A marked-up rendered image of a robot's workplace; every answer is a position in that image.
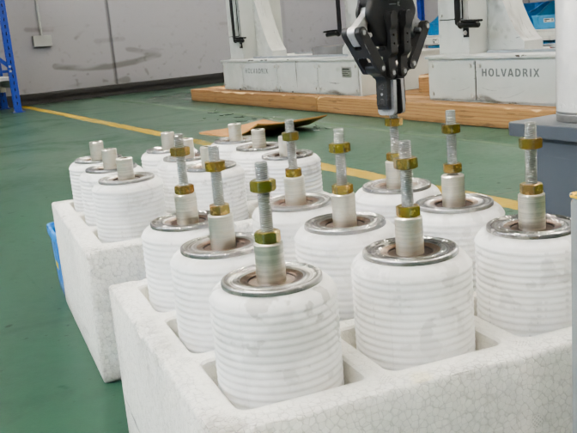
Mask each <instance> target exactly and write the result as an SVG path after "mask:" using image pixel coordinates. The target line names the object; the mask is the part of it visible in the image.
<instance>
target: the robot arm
mask: <svg viewBox="0 0 577 433"><path fill-rule="evenodd" d="M415 13H416V6H415V4H414V1H413V0H357V5H356V9H355V18H356V20H355V22H354V23H353V25H352V26H351V27H345V28H343V29H342V32H341V35H342V38H343V41H344V42H345V44H346V46H347V47H348V48H349V51H350V53H351V55H352V56H353V58H354V60H355V61H356V63H357V65H358V67H359V69H360V70H361V73H362V74H363V75H370V76H372V77H373V79H375V81H376V95H377V96H376V99H377V107H378V112H379V114H380V115H396V114H400V113H404V112H405V102H406V98H405V86H404V77H405V76H406V75H407V72H408V70H409V69H415V68H416V65H417V62H418V60H419V57H420V55H421V52H422V48H423V45H424V42H425V40H426V38H427V35H428V30H429V27H430V25H429V22H428V21H420V20H419V19H418V18H417V16H416V15H415ZM555 14H556V120H557V121H560V122H565V123H577V0H555ZM376 46H378V47H379V48H377V47H376ZM409 53H410V56H409V57H408V58H407V56H408V54H409ZM381 57H383V60H382V58H381ZM367 58H368V59H369V60H370V62H371V63H369V62H368V61H367Z"/></svg>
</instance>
